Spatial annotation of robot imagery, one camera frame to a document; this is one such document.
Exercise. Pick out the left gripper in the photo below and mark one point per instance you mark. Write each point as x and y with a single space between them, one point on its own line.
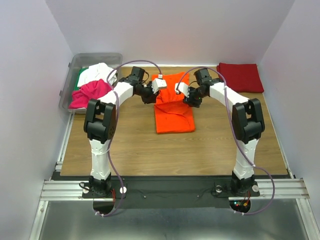
151 98

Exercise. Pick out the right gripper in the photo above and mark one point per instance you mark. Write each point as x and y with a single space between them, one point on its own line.
190 101

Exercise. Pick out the orange t shirt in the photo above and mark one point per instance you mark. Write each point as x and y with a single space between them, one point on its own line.
171 114

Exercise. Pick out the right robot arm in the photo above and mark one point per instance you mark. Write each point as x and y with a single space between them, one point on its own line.
245 117

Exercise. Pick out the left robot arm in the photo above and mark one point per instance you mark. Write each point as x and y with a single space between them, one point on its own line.
101 121

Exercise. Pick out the white t shirt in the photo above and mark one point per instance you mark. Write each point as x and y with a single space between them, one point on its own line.
100 71

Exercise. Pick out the folded dark red t shirt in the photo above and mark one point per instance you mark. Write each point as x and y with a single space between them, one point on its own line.
242 78

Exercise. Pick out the pink t shirt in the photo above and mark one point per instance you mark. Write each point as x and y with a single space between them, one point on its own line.
92 90

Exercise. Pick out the green t shirt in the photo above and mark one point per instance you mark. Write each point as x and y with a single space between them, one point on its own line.
79 80

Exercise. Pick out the clear plastic bin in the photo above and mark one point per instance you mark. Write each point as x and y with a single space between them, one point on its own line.
78 62

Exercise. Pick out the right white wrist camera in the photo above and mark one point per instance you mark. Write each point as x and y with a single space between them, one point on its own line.
182 88

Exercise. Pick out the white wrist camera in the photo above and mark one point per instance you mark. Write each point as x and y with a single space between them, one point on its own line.
182 88
158 84

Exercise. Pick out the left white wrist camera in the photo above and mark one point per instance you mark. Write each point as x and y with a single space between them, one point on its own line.
158 84

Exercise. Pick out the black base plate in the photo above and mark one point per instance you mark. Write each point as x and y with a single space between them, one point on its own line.
169 192

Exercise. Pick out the aluminium frame rail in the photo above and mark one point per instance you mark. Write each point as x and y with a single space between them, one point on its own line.
286 188

